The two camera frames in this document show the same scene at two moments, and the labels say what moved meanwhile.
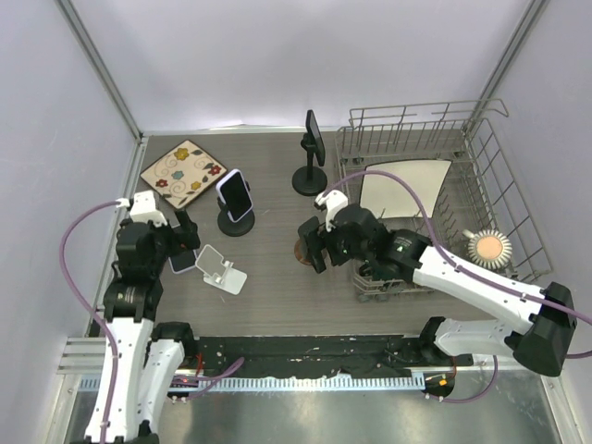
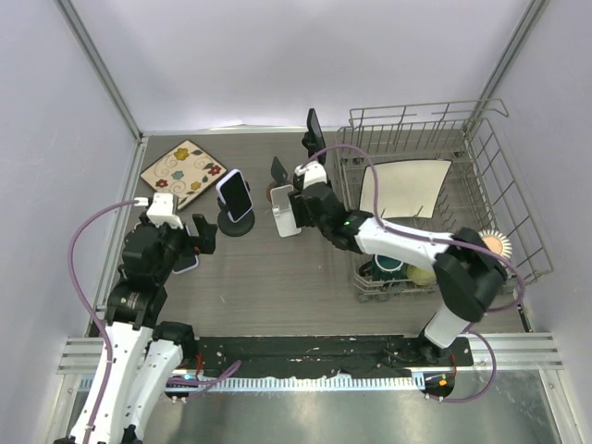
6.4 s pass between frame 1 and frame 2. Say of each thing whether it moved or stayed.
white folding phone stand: moved
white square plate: stayed
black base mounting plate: stayed
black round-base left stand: stayed
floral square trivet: stayed
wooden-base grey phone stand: moved
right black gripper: moved
